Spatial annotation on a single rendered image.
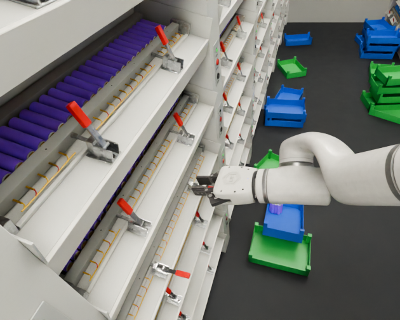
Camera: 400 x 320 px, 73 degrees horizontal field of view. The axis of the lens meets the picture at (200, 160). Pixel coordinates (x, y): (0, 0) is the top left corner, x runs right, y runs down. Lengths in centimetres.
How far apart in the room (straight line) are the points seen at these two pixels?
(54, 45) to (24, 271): 22
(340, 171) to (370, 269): 121
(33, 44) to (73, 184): 18
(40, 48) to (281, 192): 51
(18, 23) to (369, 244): 170
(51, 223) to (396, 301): 153
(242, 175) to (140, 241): 29
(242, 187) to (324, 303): 99
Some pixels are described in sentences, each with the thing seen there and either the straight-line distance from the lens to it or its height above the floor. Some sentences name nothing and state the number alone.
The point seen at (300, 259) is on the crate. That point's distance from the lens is 160.
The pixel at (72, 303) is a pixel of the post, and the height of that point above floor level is 107.
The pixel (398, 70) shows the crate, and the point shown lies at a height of 26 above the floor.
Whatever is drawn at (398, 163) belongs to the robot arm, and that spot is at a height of 114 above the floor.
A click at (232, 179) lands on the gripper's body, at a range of 68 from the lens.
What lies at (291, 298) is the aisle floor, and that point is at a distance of 151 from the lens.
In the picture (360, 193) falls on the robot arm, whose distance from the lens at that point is 49.
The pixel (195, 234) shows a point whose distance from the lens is 99.
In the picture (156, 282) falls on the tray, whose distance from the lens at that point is 72.
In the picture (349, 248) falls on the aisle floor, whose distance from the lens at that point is 170.
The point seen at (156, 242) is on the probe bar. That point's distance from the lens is 73.
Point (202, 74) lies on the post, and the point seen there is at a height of 105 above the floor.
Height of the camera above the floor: 141
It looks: 44 degrees down
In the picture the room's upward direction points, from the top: 8 degrees counter-clockwise
